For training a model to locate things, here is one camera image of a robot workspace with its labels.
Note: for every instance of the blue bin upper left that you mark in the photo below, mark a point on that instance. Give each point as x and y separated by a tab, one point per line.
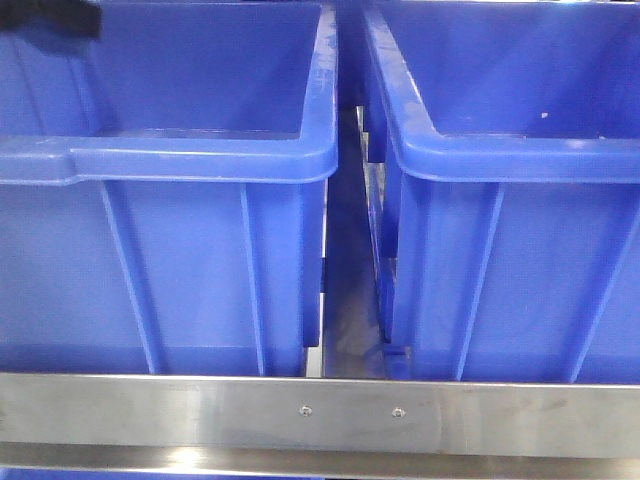
163	188

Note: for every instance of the blue bin upper right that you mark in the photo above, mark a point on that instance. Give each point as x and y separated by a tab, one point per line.
508	233

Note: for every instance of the rail screw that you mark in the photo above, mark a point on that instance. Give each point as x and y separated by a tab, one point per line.
305	411
398	412

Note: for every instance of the left rail screw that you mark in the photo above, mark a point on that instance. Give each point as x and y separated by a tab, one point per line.
305	411

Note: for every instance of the right rail screw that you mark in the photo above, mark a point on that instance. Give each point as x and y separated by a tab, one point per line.
398	412

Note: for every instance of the blue bin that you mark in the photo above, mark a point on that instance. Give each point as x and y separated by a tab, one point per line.
508	233
163	188

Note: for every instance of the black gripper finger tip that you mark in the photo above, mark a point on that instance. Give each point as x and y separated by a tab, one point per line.
81	18

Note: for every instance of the steel shelf front rail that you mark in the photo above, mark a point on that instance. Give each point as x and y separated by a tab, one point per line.
252	426

